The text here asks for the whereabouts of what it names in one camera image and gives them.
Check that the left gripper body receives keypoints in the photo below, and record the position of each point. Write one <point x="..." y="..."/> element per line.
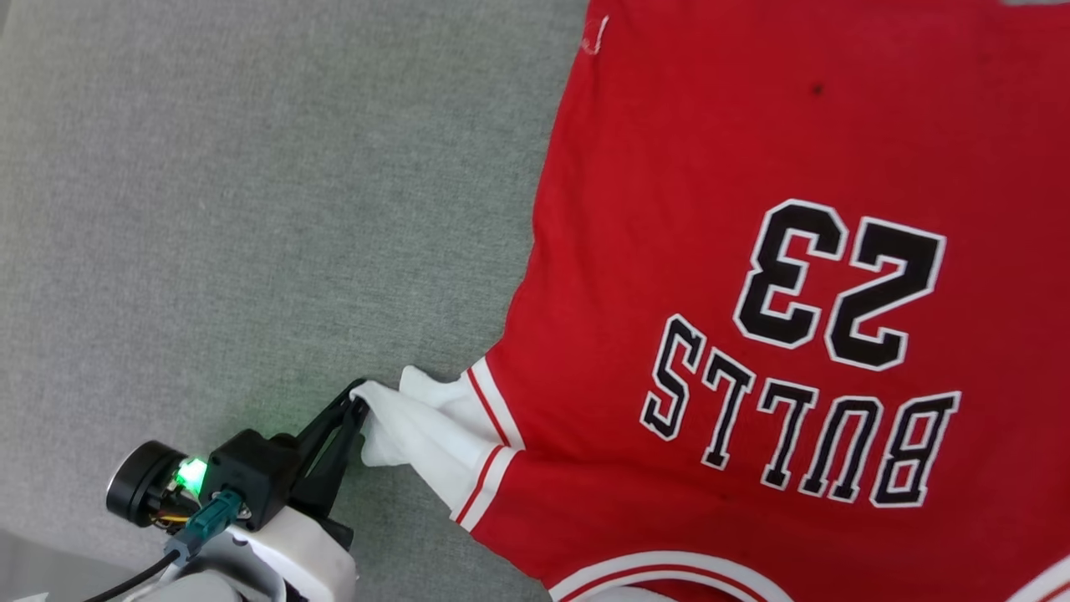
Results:
<point x="309" y="560"/>

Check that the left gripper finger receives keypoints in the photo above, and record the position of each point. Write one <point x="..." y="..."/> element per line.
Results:
<point x="326" y="414"/>
<point x="330" y="472"/>

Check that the red basketball jersey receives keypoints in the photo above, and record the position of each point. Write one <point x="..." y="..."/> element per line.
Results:
<point x="710" y="251"/>

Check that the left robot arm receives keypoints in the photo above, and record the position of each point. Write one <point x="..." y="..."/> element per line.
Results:
<point x="201" y="590"/>

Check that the black cylinder with green light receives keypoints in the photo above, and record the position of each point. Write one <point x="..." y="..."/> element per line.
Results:
<point x="134" y="485"/>

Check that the grey fabric sofa cushion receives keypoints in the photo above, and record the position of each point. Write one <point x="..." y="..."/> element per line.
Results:
<point x="251" y="209"/>

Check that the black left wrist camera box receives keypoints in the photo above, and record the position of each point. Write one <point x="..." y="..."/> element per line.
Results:
<point x="251" y="472"/>

